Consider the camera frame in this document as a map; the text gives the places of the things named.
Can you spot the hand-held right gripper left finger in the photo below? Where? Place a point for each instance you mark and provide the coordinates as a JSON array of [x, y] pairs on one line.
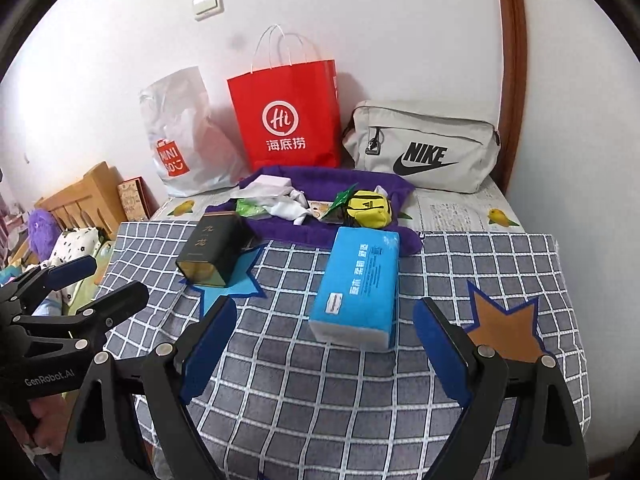
[[210, 350]]

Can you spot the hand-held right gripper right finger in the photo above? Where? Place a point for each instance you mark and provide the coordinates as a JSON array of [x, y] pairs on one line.
[[440, 350]]

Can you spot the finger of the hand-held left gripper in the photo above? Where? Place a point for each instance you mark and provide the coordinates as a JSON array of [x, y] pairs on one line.
[[70, 270], [110, 310]]

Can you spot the green snack packet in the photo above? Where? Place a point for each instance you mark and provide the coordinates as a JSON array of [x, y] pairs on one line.
[[250, 209]]

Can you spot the yellow zip pouch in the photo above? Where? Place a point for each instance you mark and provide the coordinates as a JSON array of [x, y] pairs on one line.
[[367, 212]]

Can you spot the white rubber glove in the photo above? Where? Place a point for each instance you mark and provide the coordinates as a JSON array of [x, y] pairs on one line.
[[290, 207]]

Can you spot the white mesh cloth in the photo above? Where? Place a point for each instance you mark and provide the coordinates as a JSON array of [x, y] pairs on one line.
[[381, 190]]

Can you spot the green leaf packet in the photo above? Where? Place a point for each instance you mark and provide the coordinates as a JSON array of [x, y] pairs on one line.
[[337, 205]]

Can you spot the white sponge block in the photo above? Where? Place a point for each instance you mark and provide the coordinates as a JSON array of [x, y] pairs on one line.
[[270, 182]]

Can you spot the white cartoon snack packet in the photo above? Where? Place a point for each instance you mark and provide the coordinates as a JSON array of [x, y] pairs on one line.
[[320, 208]]

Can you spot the person's left hand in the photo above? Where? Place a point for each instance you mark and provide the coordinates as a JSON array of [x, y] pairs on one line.
[[47, 425]]

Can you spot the white spotted pillow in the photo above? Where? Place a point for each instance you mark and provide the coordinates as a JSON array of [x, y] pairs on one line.
[[75, 250]]

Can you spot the purple plush toy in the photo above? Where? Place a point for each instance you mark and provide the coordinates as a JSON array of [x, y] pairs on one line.
[[42, 232]]

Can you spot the wooden headboard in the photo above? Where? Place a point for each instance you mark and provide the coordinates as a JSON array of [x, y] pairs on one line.
[[85, 195]]

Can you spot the brown patterned box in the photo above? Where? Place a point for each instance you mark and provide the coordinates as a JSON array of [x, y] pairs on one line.
[[132, 199]]

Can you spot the dark tea tin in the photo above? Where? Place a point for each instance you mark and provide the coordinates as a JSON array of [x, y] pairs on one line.
[[212, 250]]

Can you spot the blue tissue pack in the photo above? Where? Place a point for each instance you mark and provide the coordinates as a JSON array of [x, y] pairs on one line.
[[355, 285]]

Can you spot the grey checked blanket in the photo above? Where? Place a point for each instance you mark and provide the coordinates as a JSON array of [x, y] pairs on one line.
[[325, 400]]

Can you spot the purple towel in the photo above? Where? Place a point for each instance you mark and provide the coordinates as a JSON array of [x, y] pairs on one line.
[[300, 237]]

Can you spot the white plastic shopping bag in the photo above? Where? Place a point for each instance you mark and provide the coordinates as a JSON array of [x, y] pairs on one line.
[[185, 120]]

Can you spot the beige waist bag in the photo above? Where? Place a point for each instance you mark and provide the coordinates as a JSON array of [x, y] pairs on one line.
[[425, 130]]

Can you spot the red paper bag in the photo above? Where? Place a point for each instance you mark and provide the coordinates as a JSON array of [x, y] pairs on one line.
[[285, 95]]

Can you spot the brown wooden door frame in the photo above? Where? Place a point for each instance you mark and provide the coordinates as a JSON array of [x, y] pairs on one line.
[[512, 60]]

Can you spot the white wall switch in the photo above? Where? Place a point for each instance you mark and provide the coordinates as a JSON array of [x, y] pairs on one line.
[[208, 4]]

